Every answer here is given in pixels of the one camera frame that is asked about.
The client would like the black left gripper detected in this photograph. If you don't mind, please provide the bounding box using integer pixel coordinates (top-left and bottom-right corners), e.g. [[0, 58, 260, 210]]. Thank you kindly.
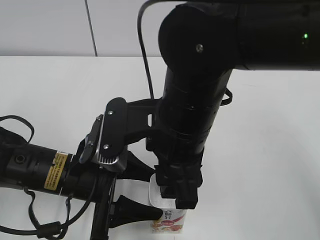
[[59, 151, 162, 240]]

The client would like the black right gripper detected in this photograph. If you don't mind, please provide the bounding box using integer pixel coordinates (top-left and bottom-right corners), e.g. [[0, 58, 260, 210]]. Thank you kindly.
[[146, 137, 203, 210]]

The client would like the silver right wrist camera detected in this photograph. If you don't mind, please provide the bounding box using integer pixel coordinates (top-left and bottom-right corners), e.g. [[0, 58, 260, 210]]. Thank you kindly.
[[94, 97, 160, 173]]

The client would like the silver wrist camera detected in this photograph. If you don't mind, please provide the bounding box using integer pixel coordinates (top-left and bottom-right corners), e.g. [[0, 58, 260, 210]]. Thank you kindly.
[[94, 97, 160, 173], [79, 114, 104, 164]]

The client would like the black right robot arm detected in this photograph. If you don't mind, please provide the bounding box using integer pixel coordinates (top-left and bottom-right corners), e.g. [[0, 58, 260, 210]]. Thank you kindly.
[[152, 0, 320, 210]]

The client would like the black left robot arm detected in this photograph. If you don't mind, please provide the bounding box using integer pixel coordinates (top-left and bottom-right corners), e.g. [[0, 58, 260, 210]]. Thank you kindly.
[[0, 128, 163, 240]]

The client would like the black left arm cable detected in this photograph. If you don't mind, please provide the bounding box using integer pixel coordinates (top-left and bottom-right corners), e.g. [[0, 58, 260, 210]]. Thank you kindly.
[[0, 114, 101, 238]]

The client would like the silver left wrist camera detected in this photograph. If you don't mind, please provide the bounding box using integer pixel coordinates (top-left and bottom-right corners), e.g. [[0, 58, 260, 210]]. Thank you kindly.
[[79, 114, 104, 164]]

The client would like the white yili changqing bottle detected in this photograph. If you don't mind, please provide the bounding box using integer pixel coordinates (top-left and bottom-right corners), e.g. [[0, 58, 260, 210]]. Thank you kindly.
[[148, 173, 188, 234]]

